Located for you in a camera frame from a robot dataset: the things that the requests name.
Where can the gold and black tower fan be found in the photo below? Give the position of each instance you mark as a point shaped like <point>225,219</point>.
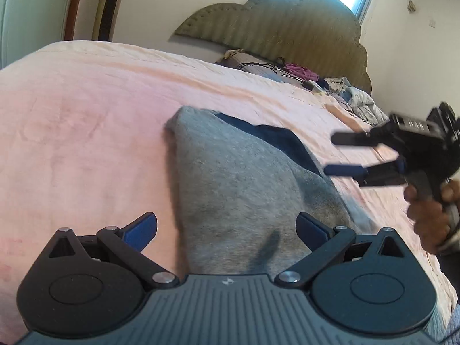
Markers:
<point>109,3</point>

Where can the brown wooden door frame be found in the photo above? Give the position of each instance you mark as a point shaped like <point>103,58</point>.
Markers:
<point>76,3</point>

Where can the white wall socket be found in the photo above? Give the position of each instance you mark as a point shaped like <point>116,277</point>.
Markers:
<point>433,23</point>

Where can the navy and grey knit sweater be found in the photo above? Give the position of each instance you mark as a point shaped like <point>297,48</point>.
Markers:
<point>233,194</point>

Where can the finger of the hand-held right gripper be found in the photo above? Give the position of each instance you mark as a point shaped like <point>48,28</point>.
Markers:
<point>355,139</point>
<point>343,169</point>

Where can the black power adapter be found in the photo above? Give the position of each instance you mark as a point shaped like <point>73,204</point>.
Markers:
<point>308,85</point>

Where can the pile of crumpled clothes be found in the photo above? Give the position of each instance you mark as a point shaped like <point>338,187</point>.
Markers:
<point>354,97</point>

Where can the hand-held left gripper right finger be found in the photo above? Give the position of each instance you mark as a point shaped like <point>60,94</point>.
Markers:
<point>309,228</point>

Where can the purple cloth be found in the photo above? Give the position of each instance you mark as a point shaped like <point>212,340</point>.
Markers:
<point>300,72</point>

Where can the person's right forearm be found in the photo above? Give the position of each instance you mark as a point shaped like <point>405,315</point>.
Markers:
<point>449,269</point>

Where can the person's right hand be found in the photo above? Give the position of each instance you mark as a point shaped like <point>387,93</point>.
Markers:
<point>427,219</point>

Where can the olive padded headboard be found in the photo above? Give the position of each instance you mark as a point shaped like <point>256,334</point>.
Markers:
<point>287,25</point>

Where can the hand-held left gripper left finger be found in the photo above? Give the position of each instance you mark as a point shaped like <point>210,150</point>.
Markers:
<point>143,228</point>

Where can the pink bed sheet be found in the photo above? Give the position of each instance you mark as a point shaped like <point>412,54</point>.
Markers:
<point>90,133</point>

